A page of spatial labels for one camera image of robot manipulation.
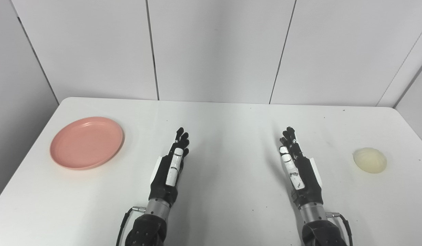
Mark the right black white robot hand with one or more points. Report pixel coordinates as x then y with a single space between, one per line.
308 179

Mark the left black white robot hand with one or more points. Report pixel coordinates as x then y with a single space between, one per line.
162 186

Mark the white steamed bun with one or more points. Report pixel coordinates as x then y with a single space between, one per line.
369 160

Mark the pink round plate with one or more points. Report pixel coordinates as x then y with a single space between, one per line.
86 142

